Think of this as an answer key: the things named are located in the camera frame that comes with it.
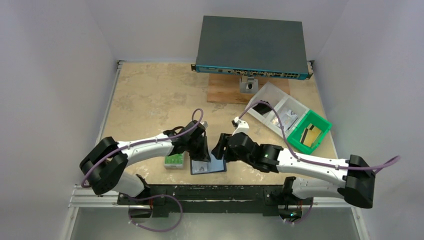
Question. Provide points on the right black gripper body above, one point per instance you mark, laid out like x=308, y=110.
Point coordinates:
x=224, y=145

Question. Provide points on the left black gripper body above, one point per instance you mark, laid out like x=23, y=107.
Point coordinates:
x=199, y=145

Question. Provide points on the blue card holder wallet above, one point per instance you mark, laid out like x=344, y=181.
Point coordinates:
x=215, y=166

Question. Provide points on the white patterned card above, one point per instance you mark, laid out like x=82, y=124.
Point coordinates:
x=199, y=167

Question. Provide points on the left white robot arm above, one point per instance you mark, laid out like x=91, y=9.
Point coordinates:
x=104, y=166

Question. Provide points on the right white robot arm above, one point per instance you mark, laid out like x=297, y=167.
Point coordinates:
x=349, y=179

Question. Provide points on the green card box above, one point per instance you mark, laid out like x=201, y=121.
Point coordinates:
x=174, y=162

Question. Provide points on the black card in bin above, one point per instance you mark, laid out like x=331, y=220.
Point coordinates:
x=263, y=107

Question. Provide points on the white blue card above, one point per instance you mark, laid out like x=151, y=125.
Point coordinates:
x=287, y=117

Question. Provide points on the gold card black stripe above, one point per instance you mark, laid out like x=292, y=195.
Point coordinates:
x=317, y=132

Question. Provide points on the green plastic bin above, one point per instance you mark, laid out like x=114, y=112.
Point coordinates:
x=310, y=118

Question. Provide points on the clear plastic bin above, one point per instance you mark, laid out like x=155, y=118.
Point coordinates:
x=300, y=109
x=269, y=92

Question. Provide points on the wooden board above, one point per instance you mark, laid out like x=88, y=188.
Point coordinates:
x=225, y=88

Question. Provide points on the grey metal stand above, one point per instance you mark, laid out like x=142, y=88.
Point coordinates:
x=248, y=85

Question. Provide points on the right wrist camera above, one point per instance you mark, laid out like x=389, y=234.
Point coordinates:
x=240, y=126

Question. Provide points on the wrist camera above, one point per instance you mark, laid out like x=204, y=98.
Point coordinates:
x=204, y=124
x=240, y=126

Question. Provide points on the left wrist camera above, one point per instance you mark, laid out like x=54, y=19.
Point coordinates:
x=204, y=124

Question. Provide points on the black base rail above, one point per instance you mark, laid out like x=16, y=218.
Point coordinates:
x=267, y=200

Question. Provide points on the blue network switch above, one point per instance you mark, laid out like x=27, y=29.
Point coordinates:
x=252, y=47

